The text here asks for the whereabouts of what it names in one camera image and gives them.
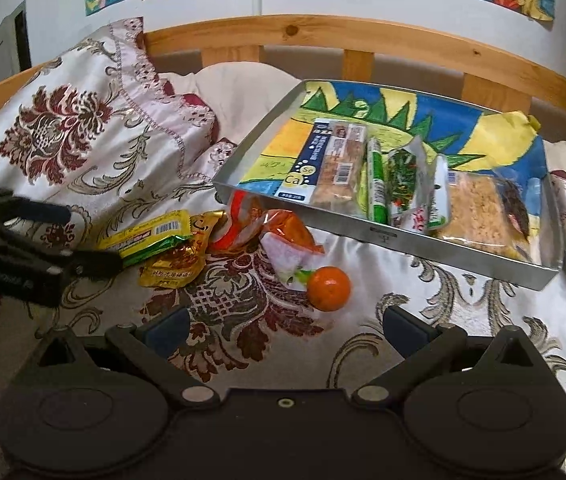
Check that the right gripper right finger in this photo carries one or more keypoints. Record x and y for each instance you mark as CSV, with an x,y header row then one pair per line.
x,y
426,351

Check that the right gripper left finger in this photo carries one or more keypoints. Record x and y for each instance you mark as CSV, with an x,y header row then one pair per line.
x,y
147,348

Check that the golden foil snack packet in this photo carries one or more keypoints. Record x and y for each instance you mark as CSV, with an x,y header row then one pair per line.
x,y
180,265

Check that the yellow green snack packet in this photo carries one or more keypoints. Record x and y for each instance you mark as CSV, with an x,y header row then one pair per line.
x,y
150,238

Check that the orange tangerine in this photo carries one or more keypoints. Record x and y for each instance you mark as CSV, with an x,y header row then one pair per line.
x,y
328,289

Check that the puffed rice cracker packet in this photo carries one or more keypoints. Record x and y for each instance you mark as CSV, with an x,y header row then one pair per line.
x,y
474,218

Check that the green vegetable snack packet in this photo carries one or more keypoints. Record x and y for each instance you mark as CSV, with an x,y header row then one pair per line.
x,y
417,189

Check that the orange plastic snack bag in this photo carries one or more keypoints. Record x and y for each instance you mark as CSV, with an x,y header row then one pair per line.
x,y
290,247

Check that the nut bar clear packet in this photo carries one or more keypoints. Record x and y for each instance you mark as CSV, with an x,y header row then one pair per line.
x,y
338,186

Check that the green stick packet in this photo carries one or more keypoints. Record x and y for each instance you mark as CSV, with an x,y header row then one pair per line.
x,y
377,206

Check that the blue calcium box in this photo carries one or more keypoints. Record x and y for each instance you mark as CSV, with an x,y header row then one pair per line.
x,y
302,179

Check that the floral satin bedspread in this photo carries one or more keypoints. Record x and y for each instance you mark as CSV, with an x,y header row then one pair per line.
x,y
101,131

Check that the metal tray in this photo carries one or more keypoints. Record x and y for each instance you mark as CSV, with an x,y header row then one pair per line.
x,y
546,243

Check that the dark dried fruit packet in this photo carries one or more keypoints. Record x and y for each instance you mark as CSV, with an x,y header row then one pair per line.
x,y
513,215

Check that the doorway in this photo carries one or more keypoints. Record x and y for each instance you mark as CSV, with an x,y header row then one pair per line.
x,y
15,56

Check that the dinosaur drawing paper in tray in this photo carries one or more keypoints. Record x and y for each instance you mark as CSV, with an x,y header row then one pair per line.
x,y
473,140

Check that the cream pillow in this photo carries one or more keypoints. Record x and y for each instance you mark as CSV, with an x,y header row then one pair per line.
x,y
239,93

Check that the wooden bed rail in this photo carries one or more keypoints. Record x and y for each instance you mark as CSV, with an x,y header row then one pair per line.
x,y
492,77

